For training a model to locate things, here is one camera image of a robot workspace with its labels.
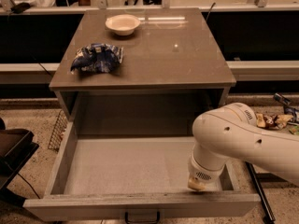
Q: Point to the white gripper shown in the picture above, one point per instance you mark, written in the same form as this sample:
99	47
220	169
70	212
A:
202	173

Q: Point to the grey top drawer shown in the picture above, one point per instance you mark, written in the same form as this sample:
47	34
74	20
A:
136	179

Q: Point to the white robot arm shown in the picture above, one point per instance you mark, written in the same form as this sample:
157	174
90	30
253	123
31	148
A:
231	132

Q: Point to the grey drawer cabinet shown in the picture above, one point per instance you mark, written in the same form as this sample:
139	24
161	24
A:
172	70

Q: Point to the black metal floor bar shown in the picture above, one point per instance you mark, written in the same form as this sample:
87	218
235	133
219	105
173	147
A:
269	217

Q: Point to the crumpled snack wrapper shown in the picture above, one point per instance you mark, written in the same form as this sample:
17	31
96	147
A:
272	122

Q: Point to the blue crumpled chip bag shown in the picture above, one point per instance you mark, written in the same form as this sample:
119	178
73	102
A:
97	58

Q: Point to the white bowl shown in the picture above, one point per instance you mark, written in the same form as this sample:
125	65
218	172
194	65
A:
123	25

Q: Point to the black chair base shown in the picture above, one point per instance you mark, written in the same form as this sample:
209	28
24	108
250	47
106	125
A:
16	148

